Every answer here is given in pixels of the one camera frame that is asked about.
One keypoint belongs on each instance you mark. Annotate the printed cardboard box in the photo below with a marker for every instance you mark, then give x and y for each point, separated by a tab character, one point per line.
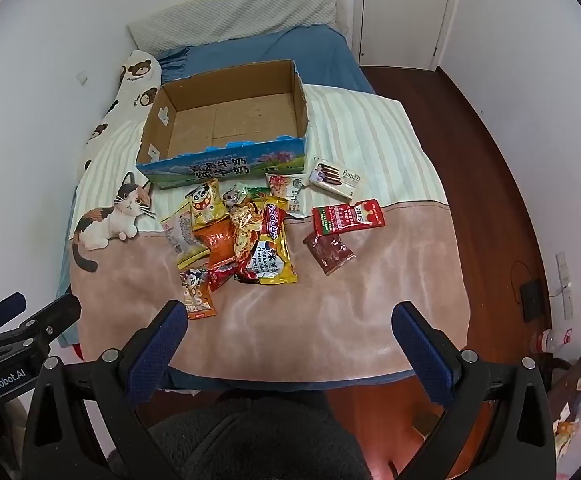
230	120

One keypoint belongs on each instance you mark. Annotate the small grey white packet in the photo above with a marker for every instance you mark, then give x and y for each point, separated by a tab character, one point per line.
233	195

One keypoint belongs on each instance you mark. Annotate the dark wooden stool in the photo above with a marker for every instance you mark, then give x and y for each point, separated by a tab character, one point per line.
565	380

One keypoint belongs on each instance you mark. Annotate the white power strip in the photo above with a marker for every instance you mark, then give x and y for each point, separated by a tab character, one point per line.
565	295

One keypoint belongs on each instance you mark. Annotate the blue bed sheet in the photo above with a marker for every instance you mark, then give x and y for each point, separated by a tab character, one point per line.
310	55

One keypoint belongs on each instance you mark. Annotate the bear print bolster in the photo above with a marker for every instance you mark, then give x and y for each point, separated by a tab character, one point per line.
135	90

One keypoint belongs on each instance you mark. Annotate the small dark red packet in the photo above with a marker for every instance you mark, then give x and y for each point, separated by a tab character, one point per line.
220	277

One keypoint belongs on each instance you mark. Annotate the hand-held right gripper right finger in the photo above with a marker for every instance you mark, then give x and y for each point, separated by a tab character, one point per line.
420	350

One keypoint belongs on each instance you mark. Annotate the red snack packet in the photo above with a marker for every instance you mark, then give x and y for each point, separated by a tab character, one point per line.
345	217

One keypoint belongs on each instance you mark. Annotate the grey green pillow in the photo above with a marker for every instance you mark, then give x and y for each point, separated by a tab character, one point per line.
240	15

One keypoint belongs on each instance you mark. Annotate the large yellow snack packet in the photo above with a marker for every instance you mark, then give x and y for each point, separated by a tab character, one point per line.
275	260

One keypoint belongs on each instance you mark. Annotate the small cow print packet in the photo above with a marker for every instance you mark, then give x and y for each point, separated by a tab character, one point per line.
198	297

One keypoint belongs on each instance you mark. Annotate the clear noodle snack packet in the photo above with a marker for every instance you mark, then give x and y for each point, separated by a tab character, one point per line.
245	232

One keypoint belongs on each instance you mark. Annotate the cat print blanket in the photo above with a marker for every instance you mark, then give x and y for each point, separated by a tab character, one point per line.
320	320

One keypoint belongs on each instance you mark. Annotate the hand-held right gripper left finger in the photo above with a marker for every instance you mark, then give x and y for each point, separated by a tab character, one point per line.
158	350

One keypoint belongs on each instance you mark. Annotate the panda print yellow packet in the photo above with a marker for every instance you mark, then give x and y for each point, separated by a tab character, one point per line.
205	205

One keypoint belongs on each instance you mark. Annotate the black power adapter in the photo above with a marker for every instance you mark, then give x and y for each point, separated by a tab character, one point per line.
531	300

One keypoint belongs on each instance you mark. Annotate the white door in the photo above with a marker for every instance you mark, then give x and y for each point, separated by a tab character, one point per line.
405	10

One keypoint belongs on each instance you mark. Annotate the pink plastic bottle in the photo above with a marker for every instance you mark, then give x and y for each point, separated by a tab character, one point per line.
550	341

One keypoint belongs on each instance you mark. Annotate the cream biscuit box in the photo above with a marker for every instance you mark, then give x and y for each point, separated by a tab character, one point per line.
335	177

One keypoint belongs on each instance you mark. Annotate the brown snack packet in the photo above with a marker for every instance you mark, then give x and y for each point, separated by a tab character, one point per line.
328	255

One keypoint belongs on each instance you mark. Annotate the orange snack packet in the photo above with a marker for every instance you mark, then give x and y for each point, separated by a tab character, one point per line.
220	247

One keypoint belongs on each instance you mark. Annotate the white and yellow packet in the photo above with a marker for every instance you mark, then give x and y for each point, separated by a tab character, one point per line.
180	232

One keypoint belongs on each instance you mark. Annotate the person's black fleece clothing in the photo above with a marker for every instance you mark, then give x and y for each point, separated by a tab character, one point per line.
250	440

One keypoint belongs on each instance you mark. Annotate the white wall socket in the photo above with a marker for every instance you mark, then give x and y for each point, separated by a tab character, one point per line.
83	78

